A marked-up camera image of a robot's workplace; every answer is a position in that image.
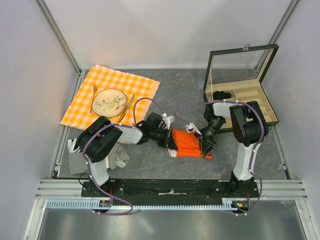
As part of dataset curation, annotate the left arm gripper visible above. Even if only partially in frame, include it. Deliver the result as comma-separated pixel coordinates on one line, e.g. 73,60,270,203
150,126,177,151

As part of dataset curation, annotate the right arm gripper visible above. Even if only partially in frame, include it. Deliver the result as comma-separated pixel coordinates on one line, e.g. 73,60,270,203
193,116,225,158

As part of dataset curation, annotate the orange boxer underwear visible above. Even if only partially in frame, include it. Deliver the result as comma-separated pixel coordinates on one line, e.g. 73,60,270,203
167,128,203,158

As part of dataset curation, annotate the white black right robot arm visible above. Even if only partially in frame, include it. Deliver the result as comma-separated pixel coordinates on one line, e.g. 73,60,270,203
194,100,269,197

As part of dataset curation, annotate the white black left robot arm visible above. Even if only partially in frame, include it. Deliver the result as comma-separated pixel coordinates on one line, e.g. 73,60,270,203
75,112,178,197

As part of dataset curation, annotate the black rolled underwear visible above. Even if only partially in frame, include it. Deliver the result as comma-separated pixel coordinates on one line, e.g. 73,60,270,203
212,91,232,101

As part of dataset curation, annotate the white grey underwear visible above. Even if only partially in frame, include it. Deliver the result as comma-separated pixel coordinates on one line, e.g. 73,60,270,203
106,143,130,170

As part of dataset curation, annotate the grey underwear pile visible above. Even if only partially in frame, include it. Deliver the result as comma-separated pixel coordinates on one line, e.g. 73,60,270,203
67,138,90,176

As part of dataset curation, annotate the gold table knife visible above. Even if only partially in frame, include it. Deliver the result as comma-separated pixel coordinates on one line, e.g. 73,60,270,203
117,94,135,123

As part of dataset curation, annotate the beige decorated plate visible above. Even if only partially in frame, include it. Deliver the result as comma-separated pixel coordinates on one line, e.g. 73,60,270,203
92,88,127,118

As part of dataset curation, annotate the black compartment storage box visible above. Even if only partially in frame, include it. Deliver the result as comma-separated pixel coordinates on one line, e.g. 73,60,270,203
203,44,279,127

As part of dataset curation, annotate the gold fork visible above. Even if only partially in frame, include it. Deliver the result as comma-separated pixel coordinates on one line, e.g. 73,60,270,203
89,83,98,113

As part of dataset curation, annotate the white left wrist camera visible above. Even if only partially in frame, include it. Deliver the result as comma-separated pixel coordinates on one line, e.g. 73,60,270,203
161,113,175,130

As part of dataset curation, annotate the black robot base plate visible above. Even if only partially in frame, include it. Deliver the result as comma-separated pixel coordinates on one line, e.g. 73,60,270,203
81,177,260,201

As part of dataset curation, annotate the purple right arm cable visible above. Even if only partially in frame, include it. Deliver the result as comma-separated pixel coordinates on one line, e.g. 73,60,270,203
174,99,266,217

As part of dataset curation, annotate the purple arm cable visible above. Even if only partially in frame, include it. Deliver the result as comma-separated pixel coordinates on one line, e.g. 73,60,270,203
82,97,166,216
174,99,266,217

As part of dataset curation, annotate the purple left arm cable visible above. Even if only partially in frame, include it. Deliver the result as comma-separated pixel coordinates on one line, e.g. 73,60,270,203
82,97,166,216

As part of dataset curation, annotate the grey slotted cable duct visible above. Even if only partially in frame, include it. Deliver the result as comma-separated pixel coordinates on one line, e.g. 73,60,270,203
46,199,238,211

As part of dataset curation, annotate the aluminium frame rail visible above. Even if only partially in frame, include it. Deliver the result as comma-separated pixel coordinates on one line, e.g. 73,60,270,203
36,178,308,200

